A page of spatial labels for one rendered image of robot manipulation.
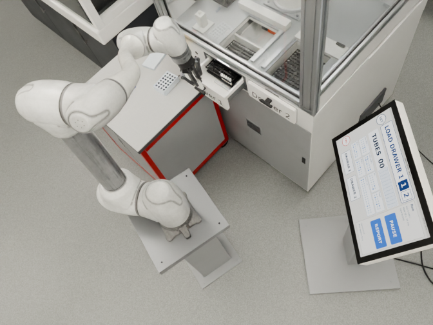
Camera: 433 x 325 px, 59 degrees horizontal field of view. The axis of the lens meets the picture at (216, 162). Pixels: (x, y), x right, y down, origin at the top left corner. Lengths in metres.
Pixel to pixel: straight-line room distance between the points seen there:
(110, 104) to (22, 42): 3.21
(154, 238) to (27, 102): 0.84
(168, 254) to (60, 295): 1.26
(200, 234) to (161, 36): 0.85
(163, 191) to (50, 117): 0.55
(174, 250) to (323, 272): 1.02
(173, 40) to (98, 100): 0.54
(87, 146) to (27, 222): 1.84
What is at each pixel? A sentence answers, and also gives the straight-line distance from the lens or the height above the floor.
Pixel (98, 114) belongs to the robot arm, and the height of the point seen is 1.59.
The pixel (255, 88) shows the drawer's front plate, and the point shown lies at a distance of 1.88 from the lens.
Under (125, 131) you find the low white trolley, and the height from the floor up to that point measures 0.76.
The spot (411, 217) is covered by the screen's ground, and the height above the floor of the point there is 1.15.
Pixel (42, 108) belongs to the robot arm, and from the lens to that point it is 1.23.
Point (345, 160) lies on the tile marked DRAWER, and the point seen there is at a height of 1.00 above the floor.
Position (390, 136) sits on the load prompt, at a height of 1.16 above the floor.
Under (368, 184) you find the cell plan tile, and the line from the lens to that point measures 1.49.
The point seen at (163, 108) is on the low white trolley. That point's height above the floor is 0.76.
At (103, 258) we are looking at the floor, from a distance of 2.76.
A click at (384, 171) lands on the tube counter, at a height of 1.12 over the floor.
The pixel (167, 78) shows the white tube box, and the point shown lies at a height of 0.80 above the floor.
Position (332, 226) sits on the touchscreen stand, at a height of 0.04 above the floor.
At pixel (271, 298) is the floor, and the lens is 2.43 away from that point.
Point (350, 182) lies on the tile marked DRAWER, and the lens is 1.55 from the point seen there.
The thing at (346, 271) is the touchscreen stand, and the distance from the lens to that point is 2.43.
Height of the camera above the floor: 2.41
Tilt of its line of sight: 61 degrees down
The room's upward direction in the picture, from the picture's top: 22 degrees counter-clockwise
